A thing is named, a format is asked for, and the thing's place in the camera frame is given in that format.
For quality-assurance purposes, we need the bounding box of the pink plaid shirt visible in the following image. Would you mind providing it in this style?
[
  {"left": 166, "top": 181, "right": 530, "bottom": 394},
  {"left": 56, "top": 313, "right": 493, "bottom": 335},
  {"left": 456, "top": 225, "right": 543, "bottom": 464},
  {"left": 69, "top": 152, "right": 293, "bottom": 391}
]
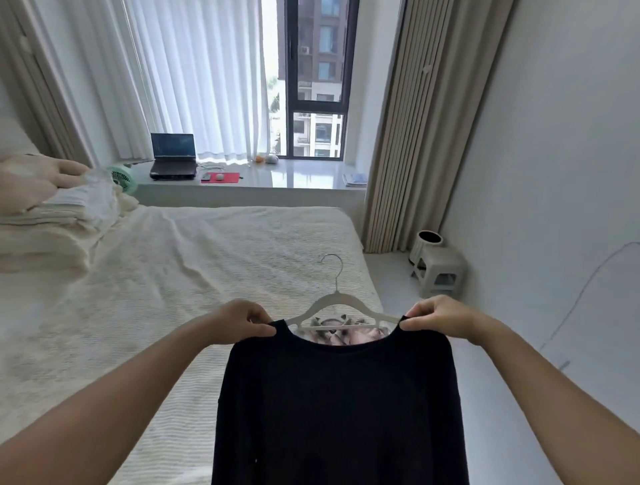
[{"left": 299, "top": 313, "right": 395, "bottom": 346}]

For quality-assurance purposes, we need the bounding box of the white bay window ledge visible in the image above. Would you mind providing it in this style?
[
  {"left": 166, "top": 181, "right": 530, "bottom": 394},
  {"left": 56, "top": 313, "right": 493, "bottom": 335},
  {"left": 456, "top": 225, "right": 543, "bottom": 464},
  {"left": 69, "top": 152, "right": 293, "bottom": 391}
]
[{"left": 125, "top": 157, "right": 369, "bottom": 209}]

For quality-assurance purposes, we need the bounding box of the beige plush toy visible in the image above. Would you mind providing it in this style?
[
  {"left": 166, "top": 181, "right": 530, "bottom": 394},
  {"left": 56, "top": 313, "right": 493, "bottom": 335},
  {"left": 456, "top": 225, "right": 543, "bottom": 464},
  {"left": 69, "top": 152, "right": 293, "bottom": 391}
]
[{"left": 0, "top": 153, "right": 92, "bottom": 217}]

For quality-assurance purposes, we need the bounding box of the person's right forearm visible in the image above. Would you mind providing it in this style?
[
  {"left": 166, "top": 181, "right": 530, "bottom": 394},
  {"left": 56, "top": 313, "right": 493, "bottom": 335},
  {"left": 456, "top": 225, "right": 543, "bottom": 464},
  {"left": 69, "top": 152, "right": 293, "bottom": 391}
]
[{"left": 472, "top": 319, "right": 640, "bottom": 485}]

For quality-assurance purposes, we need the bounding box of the person's left hand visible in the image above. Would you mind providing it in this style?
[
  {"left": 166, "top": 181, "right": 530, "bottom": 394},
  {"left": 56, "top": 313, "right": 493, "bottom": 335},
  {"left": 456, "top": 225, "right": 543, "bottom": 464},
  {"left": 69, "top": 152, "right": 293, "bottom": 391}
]
[{"left": 202, "top": 298, "right": 278, "bottom": 346}]

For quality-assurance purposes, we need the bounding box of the black laptop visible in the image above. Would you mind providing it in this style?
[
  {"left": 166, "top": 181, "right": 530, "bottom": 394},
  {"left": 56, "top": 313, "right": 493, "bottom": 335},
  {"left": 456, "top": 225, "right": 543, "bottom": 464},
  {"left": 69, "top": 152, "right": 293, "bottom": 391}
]
[{"left": 149, "top": 132, "right": 199, "bottom": 181}]

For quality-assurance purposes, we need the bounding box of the stack of white bedding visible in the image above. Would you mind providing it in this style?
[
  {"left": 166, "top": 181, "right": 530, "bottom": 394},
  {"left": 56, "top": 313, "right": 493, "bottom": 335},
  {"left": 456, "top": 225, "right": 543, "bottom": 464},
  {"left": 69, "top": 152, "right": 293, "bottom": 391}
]
[{"left": 0, "top": 169, "right": 141, "bottom": 274}]

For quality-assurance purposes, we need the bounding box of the plain navy top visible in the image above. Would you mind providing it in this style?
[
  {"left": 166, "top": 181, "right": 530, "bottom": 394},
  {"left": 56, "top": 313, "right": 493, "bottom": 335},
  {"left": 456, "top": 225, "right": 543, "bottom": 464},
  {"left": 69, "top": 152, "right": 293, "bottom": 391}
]
[{"left": 211, "top": 318, "right": 471, "bottom": 485}]

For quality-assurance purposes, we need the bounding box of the white sheer curtain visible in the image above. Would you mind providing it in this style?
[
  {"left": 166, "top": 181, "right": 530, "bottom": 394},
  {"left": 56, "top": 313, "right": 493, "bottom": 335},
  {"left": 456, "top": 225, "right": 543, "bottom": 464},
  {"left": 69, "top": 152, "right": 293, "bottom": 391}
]
[{"left": 65, "top": 0, "right": 273, "bottom": 164}]

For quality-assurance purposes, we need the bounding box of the person's left forearm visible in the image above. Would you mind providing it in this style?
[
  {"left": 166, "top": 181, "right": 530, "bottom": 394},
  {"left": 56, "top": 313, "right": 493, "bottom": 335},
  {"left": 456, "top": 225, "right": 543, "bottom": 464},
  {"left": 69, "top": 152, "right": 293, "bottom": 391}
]
[{"left": 0, "top": 314, "right": 231, "bottom": 485}]

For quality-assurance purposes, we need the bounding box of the white plastic hanger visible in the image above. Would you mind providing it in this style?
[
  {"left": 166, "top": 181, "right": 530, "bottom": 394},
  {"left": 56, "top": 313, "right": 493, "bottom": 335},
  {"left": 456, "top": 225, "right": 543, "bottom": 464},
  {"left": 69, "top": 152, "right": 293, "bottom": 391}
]
[{"left": 283, "top": 253, "right": 402, "bottom": 332}]

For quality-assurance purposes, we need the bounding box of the small green fan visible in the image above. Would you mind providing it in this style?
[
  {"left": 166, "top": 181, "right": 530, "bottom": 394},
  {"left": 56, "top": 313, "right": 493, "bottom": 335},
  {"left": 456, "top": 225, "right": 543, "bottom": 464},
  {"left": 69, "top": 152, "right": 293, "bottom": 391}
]
[{"left": 106, "top": 165, "right": 139, "bottom": 196}]

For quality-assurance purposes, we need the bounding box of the beige curtain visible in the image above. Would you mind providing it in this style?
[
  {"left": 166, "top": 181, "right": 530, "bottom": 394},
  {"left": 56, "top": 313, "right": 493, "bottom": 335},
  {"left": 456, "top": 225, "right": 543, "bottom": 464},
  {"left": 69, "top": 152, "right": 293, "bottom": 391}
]
[
  {"left": 361, "top": 0, "right": 516, "bottom": 254},
  {"left": 0, "top": 0, "right": 99, "bottom": 169}
]

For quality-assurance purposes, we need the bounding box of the white plastic stool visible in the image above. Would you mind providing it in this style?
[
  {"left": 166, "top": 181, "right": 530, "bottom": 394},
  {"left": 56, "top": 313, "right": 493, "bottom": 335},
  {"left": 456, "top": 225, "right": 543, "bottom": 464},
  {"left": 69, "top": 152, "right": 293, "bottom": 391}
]
[{"left": 410, "top": 246, "right": 469, "bottom": 300}]

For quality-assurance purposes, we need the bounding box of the dark framed window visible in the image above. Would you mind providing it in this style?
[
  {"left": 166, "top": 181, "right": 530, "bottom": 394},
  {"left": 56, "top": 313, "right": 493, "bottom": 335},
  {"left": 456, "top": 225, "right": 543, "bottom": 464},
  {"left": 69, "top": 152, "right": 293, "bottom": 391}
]
[{"left": 276, "top": 0, "right": 361, "bottom": 161}]

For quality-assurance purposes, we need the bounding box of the bed with white bedspread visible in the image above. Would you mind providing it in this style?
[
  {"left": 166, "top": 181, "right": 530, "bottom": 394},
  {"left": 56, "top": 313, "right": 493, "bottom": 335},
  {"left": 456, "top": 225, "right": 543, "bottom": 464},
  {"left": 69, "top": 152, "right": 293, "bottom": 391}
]
[{"left": 0, "top": 205, "right": 386, "bottom": 485}]

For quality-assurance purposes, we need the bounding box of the person's right hand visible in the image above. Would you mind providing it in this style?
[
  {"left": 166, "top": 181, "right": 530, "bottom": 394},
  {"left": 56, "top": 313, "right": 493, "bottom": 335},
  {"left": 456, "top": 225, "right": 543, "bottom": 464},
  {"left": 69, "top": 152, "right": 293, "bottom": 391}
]
[{"left": 398, "top": 294, "right": 494, "bottom": 347}]

